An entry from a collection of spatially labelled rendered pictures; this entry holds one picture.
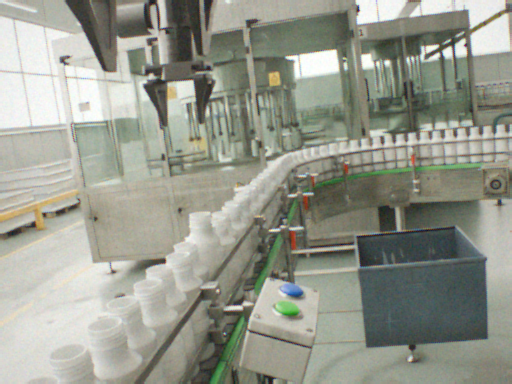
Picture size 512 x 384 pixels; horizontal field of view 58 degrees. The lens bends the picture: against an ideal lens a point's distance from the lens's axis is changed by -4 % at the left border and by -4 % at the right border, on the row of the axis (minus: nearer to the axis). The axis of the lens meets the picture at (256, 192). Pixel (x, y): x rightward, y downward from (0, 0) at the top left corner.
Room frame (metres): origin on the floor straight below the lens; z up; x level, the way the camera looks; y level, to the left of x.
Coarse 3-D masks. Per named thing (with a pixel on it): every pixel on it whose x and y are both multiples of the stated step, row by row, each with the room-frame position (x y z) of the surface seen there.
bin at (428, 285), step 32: (384, 256) 1.40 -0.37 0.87; (416, 256) 1.38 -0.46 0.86; (448, 256) 1.37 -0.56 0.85; (480, 256) 1.07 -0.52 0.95; (384, 288) 1.11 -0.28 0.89; (416, 288) 1.09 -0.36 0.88; (448, 288) 1.08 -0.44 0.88; (480, 288) 1.06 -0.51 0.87; (384, 320) 1.11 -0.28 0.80; (416, 320) 1.10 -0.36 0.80; (448, 320) 1.08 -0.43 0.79; (480, 320) 1.07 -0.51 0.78
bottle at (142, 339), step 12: (120, 300) 0.52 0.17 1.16; (132, 300) 0.52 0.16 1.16; (108, 312) 0.50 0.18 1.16; (120, 312) 0.49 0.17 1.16; (132, 312) 0.50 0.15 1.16; (132, 324) 0.50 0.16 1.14; (144, 324) 0.51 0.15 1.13; (132, 336) 0.49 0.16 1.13; (144, 336) 0.50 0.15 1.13; (132, 348) 0.48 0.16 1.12; (144, 348) 0.49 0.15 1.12; (156, 348) 0.51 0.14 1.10; (144, 360) 0.49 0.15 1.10; (156, 372) 0.50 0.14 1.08
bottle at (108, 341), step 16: (96, 320) 0.46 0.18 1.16; (112, 320) 0.47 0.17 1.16; (96, 336) 0.43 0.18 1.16; (112, 336) 0.44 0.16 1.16; (96, 352) 0.44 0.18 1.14; (112, 352) 0.43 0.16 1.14; (128, 352) 0.45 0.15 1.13; (96, 368) 0.43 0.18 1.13; (112, 368) 0.43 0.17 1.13; (128, 368) 0.43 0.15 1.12
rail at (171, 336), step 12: (276, 192) 1.48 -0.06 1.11; (276, 216) 1.42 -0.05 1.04; (240, 240) 0.93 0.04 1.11; (216, 276) 0.74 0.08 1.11; (240, 276) 0.90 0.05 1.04; (228, 300) 0.78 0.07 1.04; (192, 312) 0.61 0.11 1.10; (180, 324) 0.56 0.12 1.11; (168, 336) 0.52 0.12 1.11; (204, 348) 0.63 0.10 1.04; (156, 360) 0.48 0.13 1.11; (192, 360) 0.58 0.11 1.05; (144, 372) 0.44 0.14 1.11; (192, 372) 0.57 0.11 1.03
